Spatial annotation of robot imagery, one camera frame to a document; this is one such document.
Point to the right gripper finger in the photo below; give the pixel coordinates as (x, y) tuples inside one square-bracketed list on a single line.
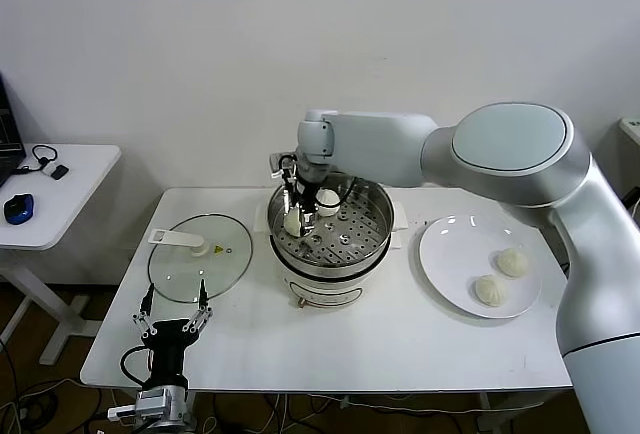
[(309, 221), (288, 199)]

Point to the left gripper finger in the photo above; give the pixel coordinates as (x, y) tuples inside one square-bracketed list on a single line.
[(200, 319), (144, 326)]

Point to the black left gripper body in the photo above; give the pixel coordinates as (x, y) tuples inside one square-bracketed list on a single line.
[(169, 344)]

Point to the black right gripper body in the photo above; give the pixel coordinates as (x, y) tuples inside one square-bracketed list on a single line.
[(307, 194)]

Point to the white steamed baozi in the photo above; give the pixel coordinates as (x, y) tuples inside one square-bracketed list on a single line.
[(512, 261), (328, 200), (292, 224), (491, 290)]

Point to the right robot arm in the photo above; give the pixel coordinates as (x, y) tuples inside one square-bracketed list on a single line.
[(500, 144)]

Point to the stainless steel steamer basket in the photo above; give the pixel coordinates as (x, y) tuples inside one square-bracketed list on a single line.
[(360, 234)]

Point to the white electric cooking pot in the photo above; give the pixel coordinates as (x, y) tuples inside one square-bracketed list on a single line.
[(325, 289)]

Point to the round glass pot lid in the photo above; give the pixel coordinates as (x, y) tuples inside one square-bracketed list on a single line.
[(185, 240)]

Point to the white round plate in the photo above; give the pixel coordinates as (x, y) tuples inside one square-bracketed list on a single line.
[(450, 254)]

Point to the white side table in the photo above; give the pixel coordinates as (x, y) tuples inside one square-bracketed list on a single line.
[(75, 194)]

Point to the blue computer mouse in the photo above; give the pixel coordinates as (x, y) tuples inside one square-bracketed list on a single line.
[(20, 209)]

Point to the small black device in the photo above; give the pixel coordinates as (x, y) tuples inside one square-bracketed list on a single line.
[(60, 173)]

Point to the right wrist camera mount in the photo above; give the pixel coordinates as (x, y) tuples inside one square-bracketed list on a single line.
[(276, 164)]

